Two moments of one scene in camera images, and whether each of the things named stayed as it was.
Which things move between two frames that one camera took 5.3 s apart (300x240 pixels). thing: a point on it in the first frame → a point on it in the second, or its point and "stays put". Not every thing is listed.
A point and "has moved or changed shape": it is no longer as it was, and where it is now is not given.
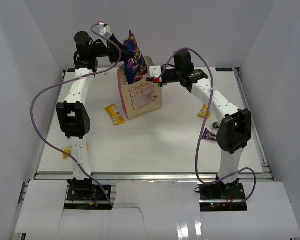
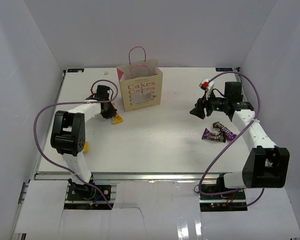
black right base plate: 222,197 stays put
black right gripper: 163,83 → 199,111
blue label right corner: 224,69 stays put
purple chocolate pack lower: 208,135 stays put
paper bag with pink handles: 140,97 has moved or changed shape
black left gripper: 113,52 → 112,112
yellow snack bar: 117,118 stays put
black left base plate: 88,197 stays put
